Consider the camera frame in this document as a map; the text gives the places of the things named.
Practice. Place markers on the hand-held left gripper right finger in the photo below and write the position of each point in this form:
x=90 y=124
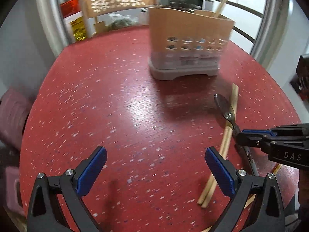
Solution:
x=220 y=171

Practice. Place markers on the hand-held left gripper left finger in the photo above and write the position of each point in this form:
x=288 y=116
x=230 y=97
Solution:
x=93 y=171

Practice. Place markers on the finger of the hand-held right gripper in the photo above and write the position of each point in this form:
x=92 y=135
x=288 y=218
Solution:
x=251 y=140
x=258 y=132

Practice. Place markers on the beige plastic utensil holder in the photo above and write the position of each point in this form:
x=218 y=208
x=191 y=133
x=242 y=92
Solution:
x=188 y=29

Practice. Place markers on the patterned tip wooden chopstick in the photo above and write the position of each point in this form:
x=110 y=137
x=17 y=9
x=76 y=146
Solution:
x=222 y=3

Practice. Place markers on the person's right forearm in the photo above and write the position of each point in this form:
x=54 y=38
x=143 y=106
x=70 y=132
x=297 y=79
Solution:
x=304 y=191

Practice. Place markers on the dark blurred object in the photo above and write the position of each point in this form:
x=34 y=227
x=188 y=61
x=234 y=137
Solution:
x=301 y=77

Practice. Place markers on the pink plastic stool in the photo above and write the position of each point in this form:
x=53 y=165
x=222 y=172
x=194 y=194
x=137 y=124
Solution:
x=13 y=186

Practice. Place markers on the stack of pink plastic stools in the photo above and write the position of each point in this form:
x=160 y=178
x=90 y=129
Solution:
x=14 y=116

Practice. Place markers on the small cardboard box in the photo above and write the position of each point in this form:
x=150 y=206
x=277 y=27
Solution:
x=100 y=26

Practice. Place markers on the plastic bag of vegetables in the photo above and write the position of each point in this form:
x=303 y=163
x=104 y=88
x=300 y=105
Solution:
x=120 y=21

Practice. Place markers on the red plastic basket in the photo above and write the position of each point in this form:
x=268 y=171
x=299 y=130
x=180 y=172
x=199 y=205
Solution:
x=70 y=7

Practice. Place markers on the beige flower cutout storage rack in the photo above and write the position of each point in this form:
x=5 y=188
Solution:
x=115 y=1

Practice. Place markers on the metal sliding door frame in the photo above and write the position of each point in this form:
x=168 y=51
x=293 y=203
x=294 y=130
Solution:
x=48 y=17

